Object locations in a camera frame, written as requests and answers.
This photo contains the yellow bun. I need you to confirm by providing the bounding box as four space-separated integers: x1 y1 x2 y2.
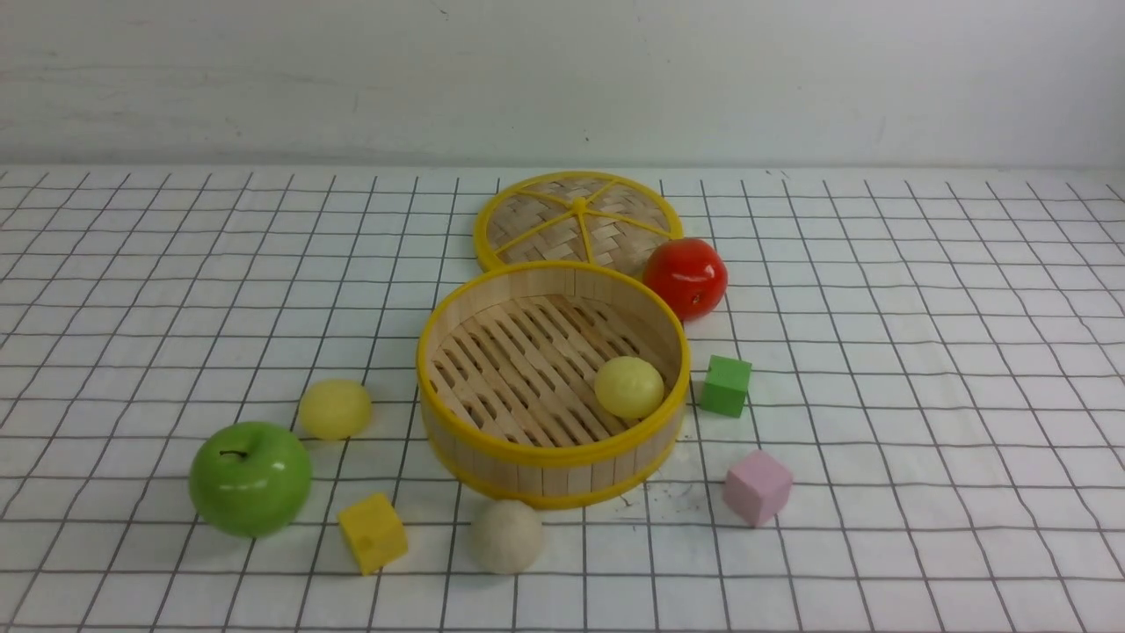
297 378 374 440
593 356 664 419

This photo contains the bamboo steamer tray yellow rim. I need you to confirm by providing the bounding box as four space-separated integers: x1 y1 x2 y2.
417 261 691 510

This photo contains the woven bamboo steamer lid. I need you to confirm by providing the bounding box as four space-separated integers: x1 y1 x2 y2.
473 170 686 277

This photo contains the red tomato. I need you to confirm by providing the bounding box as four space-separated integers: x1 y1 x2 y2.
642 239 729 322

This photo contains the green foam cube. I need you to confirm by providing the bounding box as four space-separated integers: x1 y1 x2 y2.
698 355 752 418

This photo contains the white bun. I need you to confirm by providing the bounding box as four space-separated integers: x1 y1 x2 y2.
468 499 545 575

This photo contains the yellow bun on table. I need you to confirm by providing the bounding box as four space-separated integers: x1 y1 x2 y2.
297 378 374 440

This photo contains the pink foam cube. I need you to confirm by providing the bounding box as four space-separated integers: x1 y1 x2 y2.
722 449 793 528

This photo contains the yellow foam cube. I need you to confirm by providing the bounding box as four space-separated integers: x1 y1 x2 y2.
338 492 410 576

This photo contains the green apple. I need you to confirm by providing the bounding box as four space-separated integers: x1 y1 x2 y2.
188 421 312 539

